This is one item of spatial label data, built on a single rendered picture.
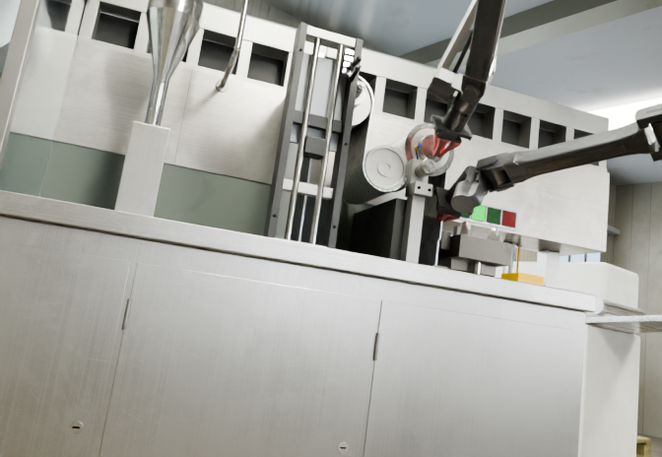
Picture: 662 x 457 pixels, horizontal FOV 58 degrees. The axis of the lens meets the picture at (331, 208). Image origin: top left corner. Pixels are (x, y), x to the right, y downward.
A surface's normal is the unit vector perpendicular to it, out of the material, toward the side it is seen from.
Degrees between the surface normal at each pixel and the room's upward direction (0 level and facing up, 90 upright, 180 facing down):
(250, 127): 90
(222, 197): 90
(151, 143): 90
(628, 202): 90
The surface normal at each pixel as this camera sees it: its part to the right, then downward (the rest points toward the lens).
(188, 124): 0.31, -0.14
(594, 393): 0.63, -0.06
